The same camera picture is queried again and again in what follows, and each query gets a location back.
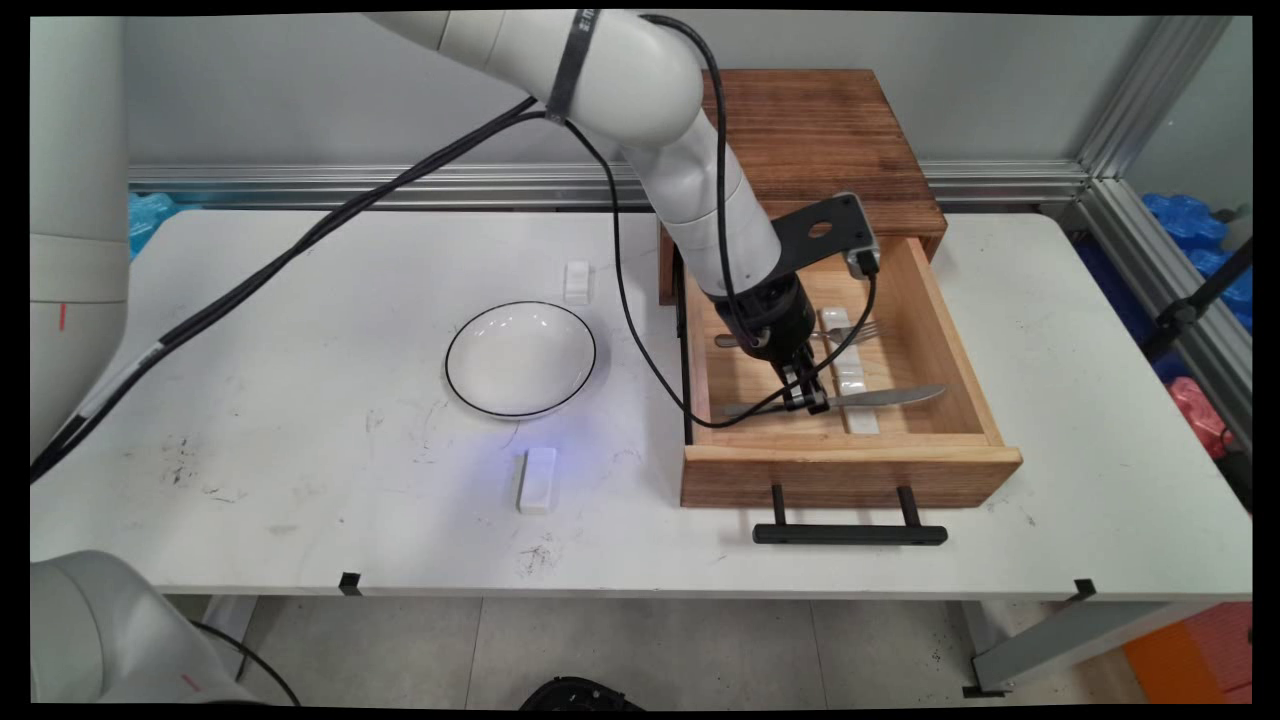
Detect long grey table leg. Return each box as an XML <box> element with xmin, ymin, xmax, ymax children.
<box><xmin>960</xmin><ymin>598</ymin><xmax>1216</xmax><ymax>699</ymax></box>

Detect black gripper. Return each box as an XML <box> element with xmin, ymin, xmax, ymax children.
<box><xmin>710</xmin><ymin>270</ymin><xmax>832</xmax><ymax>415</ymax></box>

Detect aluminium frame post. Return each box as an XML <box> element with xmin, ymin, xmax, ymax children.
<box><xmin>1075</xmin><ymin>15</ymin><xmax>1236</xmax><ymax>183</ymax></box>

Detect white bowl with black rim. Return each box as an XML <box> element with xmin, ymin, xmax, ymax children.
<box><xmin>445</xmin><ymin>300</ymin><xmax>599</xmax><ymax>421</ymax></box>

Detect red plastic bag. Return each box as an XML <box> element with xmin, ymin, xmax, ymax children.
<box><xmin>1167</xmin><ymin>377</ymin><xmax>1236</xmax><ymax>461</ymax></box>

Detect steel table knife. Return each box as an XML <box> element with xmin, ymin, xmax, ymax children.
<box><xmin>722</xmin><ymin>384</ymin><xmax>948</xmax><ymax>419</ymax></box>

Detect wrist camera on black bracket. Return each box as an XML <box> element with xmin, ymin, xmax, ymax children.
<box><xmin>770</xmin><ymin>193</ymin><xmax>882</xmax><ymax>280</ymax></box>

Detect round black floor object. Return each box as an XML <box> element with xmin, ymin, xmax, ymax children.
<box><xmin>518</xmin><ymin>676</ymin><xmax>646</xmax><ymax>713</ymax></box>

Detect slanted aluminium frame rail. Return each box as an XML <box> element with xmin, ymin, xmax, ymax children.
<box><xmin>1075</xmin><ymin>178</ymin><xmax>1253</xmax><ymax>451</ymax></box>

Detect dark wooden drawer cabinet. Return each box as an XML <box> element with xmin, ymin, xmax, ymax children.
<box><xmin>656</xmin><ymin>69</ymin><xmax>949</xmax><ymax>307</ymax></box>

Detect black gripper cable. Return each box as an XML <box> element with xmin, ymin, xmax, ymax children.
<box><xmin>30</xmin><ymin>13</ymin><xmax>771</xmax><ymax>483</ymax></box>

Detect light blue bubble wrap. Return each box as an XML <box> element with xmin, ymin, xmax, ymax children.
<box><xmin>128</xmin><ymin>190</ymin><xmax>186</xmax><ymax>261</ymax></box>

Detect short grey table leg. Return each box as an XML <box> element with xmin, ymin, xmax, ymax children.
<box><xmin>195</xmin><ymin>595</ymin><xmax>261</xmax><ymax>681</ymax></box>

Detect horizontal aluminium frame rail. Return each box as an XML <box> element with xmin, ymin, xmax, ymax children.
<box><xmin>128</xmin><ymin>160</ymin><xmax>1091</xmax><ymax>213</ymax></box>

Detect blue plastic bags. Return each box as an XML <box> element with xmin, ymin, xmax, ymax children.
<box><xmin>1140</xmin><ymin>193</ymin><xmax>1253</xmax><ymax>336</ymax></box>

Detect black drawer handle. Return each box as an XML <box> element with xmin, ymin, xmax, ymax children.
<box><xmin>753</xmin><ymin>484</ymin><xmax>949</xmax><ymax>547</ymax></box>

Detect steel fork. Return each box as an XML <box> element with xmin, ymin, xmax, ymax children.
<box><xmin>715</xmin><ymin>319</ymin><xmax>885</xmax><ymax>350</ymax></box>

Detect black cable strap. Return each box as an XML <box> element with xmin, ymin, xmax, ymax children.
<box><xmin>545</xmin><ymin>10</ymin><xmax>604</xmax><ymax>123</ymax></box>

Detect long white ceramic cutlery rest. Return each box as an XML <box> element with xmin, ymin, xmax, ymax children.
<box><xmin>517</xmin><ymin>447</ymin><xmax>561</xmax><ymax>516</ymax></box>

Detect orange box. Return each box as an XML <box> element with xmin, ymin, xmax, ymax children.
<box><xmin>1120</xmin><ymin>600</ymin><xmax>1253</xmax><ymax>706</ymax></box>

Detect light wooden drawer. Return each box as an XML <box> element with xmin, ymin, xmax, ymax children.
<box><xmin>678</xmin><ymin>235</ymin><xmax>1024</xmax><ymax>509</ymax></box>

